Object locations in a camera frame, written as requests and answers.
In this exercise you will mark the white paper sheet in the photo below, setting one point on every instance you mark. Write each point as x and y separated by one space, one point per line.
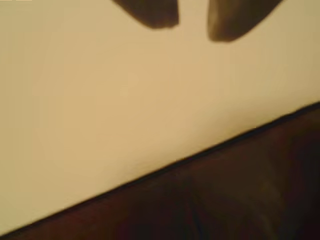
100 100

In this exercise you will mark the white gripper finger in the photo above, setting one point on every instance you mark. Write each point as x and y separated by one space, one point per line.
230 20
155 12

